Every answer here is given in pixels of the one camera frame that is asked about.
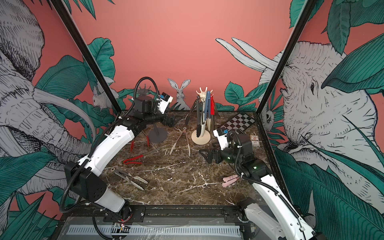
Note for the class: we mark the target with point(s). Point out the cream utensil rack stand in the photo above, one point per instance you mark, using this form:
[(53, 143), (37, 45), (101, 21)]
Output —
[(207, 136)]

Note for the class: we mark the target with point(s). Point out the pink tipped tongs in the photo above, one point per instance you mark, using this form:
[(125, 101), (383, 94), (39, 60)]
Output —
[(228, 181)]

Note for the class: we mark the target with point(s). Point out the black enclosure frame post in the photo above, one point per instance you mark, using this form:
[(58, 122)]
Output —
[(297, 31)]

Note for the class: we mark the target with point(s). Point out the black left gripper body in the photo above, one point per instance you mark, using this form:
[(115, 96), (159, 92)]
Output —
[(163, 119)]

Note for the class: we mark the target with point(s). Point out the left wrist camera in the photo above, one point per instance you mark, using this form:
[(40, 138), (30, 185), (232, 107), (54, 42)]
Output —
[(163, 102)]

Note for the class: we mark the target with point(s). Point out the white cable duct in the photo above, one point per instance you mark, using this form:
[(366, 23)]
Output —
[(138, 230)]

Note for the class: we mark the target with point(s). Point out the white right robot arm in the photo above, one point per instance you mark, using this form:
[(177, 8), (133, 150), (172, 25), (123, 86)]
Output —
[(284, 222)]

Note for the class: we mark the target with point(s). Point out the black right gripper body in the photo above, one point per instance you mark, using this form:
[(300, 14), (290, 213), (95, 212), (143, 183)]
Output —
[(225, 157)]

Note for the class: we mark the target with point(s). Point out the left black frame post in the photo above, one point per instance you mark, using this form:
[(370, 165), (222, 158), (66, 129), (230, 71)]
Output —
[(66, 18)]

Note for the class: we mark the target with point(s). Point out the black steel tongs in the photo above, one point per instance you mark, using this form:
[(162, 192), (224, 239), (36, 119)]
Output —
[(196, 107)]

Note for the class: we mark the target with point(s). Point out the black front rail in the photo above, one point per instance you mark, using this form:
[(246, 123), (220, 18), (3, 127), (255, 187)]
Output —
[(230, 213)]

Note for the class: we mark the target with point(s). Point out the black white chessboard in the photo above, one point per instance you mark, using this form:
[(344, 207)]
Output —
[(241, 121)]

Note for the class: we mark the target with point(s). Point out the playing card box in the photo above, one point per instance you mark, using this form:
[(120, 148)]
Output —
[(255, 141)]

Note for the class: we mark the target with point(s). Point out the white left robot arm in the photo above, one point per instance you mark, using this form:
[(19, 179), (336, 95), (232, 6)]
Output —
[(83, 176)]

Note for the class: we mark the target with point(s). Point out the cream tipped tongs near left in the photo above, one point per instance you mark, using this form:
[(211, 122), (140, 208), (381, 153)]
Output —
[(135, 181)]

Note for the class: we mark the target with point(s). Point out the grey utensil rack stand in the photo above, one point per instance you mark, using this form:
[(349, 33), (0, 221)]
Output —
[(156, 135)]

